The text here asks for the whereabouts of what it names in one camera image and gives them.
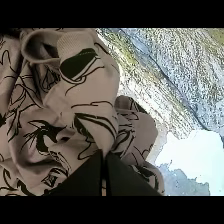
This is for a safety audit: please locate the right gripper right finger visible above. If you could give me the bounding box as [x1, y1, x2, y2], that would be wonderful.
[105, 151, 162, 197]

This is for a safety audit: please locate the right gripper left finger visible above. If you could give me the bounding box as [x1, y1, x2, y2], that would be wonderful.
[46, 149, 104, 197]

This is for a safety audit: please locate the white black-printed long-sleeved shirt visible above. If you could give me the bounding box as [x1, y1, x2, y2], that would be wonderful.
[0, 28, 166, 197]

